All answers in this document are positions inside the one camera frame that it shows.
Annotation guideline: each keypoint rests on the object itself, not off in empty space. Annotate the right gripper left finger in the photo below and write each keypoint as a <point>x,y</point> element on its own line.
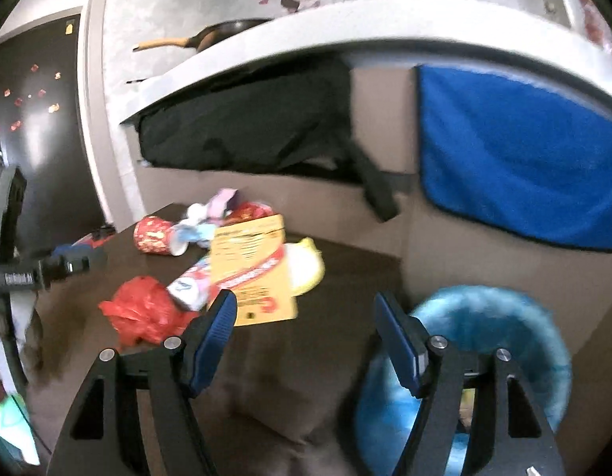
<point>101,433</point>

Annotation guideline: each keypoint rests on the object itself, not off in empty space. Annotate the black refrigerator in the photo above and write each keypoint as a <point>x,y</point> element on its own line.
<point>40,132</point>

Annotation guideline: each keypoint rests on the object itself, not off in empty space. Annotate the yellow pomelo peel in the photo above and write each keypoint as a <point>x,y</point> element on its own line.
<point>305,264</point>

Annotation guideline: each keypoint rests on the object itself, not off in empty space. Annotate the red plastic bag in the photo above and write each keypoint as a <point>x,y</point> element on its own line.
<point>143,311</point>

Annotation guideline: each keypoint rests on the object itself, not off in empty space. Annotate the black bag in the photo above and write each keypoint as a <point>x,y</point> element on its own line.
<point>293,118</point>

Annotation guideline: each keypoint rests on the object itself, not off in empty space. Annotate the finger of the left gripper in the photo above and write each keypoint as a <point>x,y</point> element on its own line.
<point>67,263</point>

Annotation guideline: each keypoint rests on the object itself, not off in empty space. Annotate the black frying pan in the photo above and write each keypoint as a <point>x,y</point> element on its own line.
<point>207,37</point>

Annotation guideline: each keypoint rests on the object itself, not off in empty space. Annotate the red yellow snack bag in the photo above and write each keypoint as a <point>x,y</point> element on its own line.
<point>249,259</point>

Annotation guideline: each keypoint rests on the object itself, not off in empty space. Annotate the red paper cup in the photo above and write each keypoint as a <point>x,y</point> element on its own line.
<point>156,236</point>

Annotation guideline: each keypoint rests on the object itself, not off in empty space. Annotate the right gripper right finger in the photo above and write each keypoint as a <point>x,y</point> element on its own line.
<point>510,434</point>

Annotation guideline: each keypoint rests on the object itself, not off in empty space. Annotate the blue towel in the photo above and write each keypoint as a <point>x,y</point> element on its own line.
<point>516,157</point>

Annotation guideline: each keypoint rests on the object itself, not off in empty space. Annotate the blue lined trash bin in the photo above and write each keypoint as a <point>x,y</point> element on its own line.
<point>478,319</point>

